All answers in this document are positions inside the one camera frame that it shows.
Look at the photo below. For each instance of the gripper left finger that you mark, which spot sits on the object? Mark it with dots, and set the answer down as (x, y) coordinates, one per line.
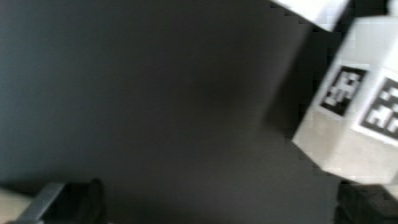
(66, 204)

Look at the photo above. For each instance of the white square tabletop tray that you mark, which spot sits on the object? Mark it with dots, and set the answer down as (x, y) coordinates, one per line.
(320, 11)

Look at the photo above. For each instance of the white leg block with tag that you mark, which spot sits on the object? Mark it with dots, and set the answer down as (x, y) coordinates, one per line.
(347, 134)

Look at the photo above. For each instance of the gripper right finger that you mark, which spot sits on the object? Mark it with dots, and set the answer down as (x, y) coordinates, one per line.
(367, 204)

